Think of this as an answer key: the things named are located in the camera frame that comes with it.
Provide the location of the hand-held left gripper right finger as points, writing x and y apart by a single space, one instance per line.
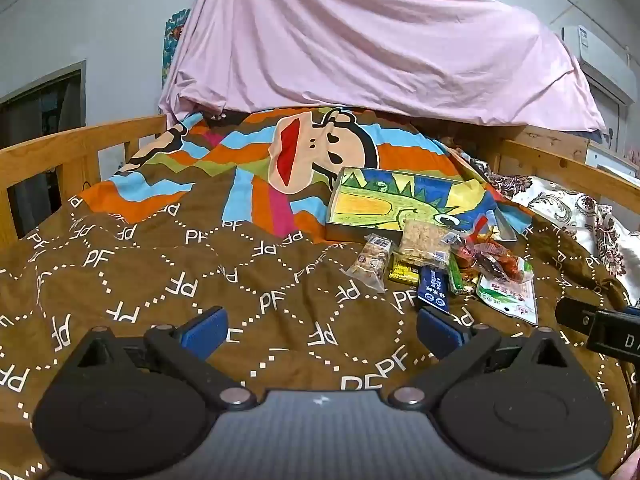
439 332

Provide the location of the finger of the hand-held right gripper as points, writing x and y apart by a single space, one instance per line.
572 315

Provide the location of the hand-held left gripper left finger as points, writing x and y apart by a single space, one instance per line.
205 330

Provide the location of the blue snack packet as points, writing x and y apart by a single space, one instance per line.
432 290

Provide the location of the white green snack packet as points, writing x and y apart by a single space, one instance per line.
507 300

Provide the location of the yellow snack packet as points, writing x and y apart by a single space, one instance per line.
404 272

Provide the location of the dark red foil snack packet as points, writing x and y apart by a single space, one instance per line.
467 255

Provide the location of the orange red snack bag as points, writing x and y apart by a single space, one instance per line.
505 262

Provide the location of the puffed rice cake packet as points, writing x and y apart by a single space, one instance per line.
424 242

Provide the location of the clear mixed nut bar packet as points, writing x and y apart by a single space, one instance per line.
372 262

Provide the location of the grey metal tray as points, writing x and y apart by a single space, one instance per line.
345 232

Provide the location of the brown cartoon printed blanket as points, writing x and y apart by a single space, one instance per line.
200 240

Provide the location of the white brown floral quilt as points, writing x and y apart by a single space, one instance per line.
570 205

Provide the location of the white box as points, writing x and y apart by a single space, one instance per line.
607 157

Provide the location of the white air conditioner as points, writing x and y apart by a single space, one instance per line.
595 55

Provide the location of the dark window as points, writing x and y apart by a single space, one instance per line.
40 125

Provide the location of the pink hanging sheet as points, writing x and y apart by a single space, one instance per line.
380 40

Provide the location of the wooden bed frame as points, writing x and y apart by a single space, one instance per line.
50 152

